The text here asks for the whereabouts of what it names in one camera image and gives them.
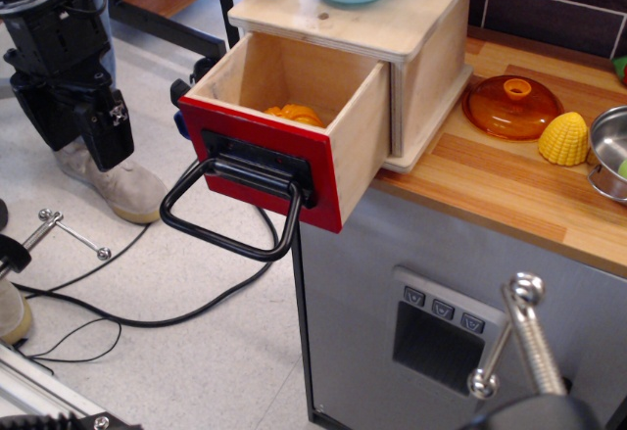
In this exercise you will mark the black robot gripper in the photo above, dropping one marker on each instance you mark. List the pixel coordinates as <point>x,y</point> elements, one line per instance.
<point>61,84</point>

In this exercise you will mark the red front wooden drawer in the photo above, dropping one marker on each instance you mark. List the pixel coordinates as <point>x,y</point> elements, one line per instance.
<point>350,94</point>

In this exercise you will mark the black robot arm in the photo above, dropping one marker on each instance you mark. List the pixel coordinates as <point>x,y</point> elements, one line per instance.
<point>60,80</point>

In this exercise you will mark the blue clamp under drawer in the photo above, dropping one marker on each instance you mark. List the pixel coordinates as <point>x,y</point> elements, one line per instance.
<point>180,88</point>

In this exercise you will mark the orange toy in drawer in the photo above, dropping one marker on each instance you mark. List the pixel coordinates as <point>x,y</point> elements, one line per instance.
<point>297,113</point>

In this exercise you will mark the plywood box housing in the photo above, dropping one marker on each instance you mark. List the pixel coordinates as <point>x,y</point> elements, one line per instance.
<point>422,40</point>

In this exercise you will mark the steel clamp screw left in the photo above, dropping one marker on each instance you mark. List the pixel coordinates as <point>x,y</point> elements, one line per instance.
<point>16,256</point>

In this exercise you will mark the beige shoe at edge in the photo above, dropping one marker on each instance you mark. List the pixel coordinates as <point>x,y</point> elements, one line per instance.
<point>16,316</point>

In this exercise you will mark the grey toy kitchen cabinet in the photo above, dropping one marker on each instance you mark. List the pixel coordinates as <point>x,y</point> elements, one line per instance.
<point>404,303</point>

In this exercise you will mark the amber glass pot lid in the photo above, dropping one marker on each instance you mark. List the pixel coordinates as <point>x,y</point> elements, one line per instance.
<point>511,107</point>

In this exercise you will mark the steel clamp screw foreground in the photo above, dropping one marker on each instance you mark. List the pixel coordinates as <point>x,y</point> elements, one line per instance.
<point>521,295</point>

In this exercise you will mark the yellow toy corn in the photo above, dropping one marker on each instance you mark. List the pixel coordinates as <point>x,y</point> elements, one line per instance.
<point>565,141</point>

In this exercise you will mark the stainless steel pot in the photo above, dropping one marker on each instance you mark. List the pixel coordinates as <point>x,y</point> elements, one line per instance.
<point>608,145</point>

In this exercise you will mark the green toy at edge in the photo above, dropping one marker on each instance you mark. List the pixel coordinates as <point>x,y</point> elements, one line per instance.
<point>620,68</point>

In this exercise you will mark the green toy in pot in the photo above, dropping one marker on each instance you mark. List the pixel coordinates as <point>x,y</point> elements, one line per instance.
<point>622,170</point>

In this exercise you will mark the black table frame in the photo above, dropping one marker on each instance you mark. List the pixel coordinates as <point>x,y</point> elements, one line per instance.
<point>166,23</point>

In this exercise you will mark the black metal drawer handle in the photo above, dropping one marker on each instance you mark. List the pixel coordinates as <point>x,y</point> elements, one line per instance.
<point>195,209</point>

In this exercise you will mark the aluminium frame rail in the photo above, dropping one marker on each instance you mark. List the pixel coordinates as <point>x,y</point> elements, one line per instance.
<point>31,398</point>

